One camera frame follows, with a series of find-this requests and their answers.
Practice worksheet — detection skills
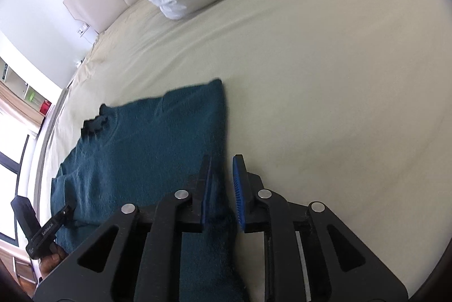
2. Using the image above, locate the bed with cream sheet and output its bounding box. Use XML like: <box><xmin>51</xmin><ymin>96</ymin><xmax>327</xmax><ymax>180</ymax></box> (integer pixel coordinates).
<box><xmin>33</xmin><ymin>0</ymin><xmax>449</xmax><ymax>302</ymax></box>

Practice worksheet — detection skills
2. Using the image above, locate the beige curtain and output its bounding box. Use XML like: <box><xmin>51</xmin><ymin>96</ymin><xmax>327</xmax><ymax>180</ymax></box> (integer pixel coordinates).
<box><xmin>0</xmin><ymin>81</ymin><xmax>45</xmax><ymax>136</ymax></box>

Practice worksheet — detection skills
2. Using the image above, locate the white wall shelf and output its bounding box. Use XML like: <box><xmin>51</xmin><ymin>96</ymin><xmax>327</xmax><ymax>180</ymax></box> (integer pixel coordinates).
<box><xmin>0</xmin><ymin>57</ymin><xmax>53</xmax><ymax>115</ymax></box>

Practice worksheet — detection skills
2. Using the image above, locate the black framed window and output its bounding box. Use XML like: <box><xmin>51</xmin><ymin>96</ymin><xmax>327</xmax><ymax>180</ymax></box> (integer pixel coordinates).
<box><xmin>0</xmin><ymin>132</ymin><xmax>31</xmax><ymax>246</ymax></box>

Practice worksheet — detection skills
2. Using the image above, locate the person's left hand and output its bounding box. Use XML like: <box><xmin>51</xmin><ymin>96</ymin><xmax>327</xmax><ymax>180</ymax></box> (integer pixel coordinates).
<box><xmin>38</xmin><ymin>247</ymin><xmax>68</xmax><ymax>279</ymax></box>

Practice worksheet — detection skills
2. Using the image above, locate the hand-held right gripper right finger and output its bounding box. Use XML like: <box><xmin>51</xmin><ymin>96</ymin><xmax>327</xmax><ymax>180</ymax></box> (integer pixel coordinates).
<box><xmin>231</xmin><ymin>154</ymin><xmax>408</xmax><ymax>302</ymax></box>

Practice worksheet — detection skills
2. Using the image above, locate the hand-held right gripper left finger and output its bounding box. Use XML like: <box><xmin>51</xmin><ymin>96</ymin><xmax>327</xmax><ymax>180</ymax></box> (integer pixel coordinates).
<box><xmin>35</xmin><ymin>155</ymin><xmax>212</xmax><ymax>302</ymax></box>

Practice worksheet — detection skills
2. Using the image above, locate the teal knit sweater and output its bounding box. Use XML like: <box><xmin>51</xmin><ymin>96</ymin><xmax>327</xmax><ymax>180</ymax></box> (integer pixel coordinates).
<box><xmin>50</xmin><ymin>78</ymin><xmax>251</xmax><ymax>302</ymax></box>

